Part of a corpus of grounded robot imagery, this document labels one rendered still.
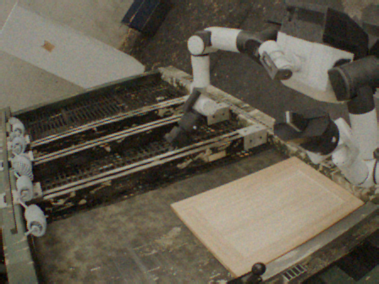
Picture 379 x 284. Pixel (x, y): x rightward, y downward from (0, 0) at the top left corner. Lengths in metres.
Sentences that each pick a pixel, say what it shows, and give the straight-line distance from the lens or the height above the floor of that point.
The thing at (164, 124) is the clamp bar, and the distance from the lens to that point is 1.84.
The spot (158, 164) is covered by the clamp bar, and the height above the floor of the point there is 1.33.
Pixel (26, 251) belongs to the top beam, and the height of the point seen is 1.81.
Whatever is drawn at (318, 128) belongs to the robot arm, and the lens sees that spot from 0.74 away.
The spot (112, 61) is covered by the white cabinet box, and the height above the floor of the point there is 0.47.
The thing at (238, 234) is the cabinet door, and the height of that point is 1.25.
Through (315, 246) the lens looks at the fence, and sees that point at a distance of 1.16.
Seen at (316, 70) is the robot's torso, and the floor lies 1.34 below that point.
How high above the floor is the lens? 2.15
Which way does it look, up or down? 35 degrees down
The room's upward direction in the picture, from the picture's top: 65 degrees counter-clockwise
